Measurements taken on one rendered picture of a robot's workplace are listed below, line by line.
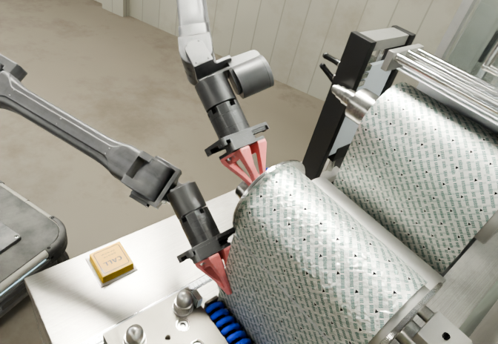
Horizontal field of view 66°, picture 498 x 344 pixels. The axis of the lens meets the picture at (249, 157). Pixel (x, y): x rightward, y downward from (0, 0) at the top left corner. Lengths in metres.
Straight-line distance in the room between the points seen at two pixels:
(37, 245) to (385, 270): 1.55
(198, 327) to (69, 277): 0.33
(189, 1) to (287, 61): 2.94
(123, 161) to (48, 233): 1.20
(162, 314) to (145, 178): 0.23
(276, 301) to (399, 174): 0.28
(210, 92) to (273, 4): 3.01
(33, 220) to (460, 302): 1.63
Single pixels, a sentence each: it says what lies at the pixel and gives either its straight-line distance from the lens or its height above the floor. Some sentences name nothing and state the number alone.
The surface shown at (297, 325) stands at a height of 1.17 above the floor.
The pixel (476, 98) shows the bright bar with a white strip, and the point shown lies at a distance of 0.66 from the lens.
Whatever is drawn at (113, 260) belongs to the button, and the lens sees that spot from 0.91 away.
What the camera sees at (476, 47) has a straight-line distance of 1.43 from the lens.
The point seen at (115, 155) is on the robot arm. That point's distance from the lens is 0.72.
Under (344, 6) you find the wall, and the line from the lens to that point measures 3.41.
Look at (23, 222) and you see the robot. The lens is 1.95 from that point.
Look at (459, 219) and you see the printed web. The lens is 0.65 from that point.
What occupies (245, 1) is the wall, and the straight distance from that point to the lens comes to 3.75.
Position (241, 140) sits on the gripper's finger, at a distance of 0.61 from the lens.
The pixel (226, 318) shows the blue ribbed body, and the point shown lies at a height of 1.04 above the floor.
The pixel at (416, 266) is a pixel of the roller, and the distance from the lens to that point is 0.65.
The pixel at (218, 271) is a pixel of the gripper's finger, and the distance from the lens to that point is 0.68.
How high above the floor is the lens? 1.67
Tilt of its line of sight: 38 degrees down
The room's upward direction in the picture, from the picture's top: 14 degrees clockwise
